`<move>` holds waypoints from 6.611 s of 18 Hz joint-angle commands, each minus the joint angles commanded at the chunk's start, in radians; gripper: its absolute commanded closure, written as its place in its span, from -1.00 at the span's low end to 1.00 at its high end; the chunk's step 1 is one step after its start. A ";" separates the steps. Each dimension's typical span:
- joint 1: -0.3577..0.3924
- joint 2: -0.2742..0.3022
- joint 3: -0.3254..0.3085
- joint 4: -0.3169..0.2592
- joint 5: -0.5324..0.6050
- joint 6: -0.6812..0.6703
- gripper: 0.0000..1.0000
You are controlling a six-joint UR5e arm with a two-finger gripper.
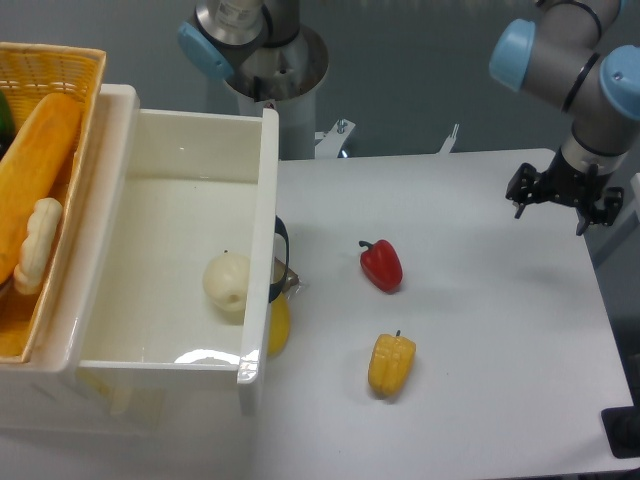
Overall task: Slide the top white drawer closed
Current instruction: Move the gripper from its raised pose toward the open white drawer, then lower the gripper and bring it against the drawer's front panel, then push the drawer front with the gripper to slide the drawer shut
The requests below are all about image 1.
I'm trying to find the yellow bell pepper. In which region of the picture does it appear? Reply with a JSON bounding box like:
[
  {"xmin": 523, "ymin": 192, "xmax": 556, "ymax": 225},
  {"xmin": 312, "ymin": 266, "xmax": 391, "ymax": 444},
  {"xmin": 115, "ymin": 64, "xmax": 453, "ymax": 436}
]
[{"xmin": 367, "ymin": 330, "xmax": 416, "ymax": 398}]

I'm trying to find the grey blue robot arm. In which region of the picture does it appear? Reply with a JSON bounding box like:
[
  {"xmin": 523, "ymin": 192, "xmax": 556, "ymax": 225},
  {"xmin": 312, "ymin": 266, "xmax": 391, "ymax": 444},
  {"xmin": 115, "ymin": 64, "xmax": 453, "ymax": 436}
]
[{"xmin": 177, "ymin": 1, "xmax": 639, "ymax": 233}]

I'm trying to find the white round toy fruit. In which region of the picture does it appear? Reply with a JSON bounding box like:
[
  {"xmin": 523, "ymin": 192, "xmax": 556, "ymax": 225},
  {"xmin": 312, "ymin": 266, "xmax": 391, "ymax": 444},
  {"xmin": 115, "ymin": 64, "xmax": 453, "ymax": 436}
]
[{"xmin": 202, "ymin": 251, "xmax": 250, "ymax": 313}]

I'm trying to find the bagged bread slice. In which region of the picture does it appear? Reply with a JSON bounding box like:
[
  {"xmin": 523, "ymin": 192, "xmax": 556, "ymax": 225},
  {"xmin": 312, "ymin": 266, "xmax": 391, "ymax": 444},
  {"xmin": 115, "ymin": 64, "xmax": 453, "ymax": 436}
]
[{"xmin": 272, "ymin": 257, "xmax": 304, "ymax": 300}]

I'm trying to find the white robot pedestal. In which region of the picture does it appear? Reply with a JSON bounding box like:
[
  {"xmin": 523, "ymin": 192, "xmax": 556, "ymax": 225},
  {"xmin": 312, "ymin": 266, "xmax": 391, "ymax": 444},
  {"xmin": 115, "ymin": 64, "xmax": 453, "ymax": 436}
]
[{"xmin": 225, "ymin": 25, "xmax": 329, "ymax": 160}]

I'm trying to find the black device at table corner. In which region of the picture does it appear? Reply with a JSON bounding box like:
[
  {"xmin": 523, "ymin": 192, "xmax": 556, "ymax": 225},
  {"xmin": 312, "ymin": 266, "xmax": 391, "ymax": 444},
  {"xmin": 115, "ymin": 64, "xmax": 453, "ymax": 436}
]
[{"xmin": 601, "ymin": 406, "xmax": 639, "ymax": 459}]

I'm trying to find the orange baguette loaf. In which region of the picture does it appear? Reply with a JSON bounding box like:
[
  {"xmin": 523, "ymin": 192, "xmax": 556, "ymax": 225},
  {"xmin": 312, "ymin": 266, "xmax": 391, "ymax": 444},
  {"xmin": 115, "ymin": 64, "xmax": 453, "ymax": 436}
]
[{"xmin": 1, "ymin": 93, "xmax": 82, "ymax": 281}]

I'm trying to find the cream white toy pastry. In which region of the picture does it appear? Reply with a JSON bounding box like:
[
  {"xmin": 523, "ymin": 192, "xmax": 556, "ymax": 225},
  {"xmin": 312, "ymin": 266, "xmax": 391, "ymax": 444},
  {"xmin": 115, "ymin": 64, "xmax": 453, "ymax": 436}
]
[{"xmin": 13, "ymin": 198, "xmax": 62, "ymax": 295}]

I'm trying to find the yellow woven basket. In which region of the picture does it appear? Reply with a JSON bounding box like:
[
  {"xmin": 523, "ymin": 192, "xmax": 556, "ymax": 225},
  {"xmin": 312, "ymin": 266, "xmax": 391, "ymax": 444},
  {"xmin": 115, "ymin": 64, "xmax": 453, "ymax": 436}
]
[{"xmin": 1, "ymin": 42, "xmax": 106, "ymax": 364}]

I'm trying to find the white drawer cabinet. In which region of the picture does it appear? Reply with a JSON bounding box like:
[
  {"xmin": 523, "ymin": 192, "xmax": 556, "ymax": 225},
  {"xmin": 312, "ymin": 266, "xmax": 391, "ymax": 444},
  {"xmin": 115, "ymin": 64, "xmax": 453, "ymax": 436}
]
[{"xmin": 1, "ymin": 84, "xmax": 160, "ymax": 435}]

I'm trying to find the green vegetable toy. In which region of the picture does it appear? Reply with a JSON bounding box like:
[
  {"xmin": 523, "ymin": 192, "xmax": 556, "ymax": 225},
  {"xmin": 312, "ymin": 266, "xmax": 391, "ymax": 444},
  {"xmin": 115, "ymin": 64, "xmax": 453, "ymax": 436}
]
[{"xmin": 0, "ymin": 92, "xmax": 16, "ymax": 155}]

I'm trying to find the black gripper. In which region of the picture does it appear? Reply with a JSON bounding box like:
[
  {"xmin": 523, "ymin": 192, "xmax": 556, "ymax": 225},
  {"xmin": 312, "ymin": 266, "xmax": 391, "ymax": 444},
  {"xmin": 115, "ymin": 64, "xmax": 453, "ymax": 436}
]
[{"xmin": 505, "ymin": 149, "xmax": 624, "ymax": 236}]

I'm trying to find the yellow banana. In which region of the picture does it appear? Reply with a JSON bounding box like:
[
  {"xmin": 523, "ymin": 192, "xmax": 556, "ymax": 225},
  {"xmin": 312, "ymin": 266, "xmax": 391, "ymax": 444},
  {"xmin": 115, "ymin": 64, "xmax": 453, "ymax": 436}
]
[{"xmin": 267, "ymin": 294, "xmax": 291, "ymax": 356}]

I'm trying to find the red bell pepper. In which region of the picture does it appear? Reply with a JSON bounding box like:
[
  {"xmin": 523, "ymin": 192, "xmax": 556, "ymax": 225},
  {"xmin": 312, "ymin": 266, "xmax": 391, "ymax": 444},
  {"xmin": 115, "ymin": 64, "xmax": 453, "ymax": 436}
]
[{"xmin": 358, "ymin": 239, "xmax": 403, "ymax": 294}]

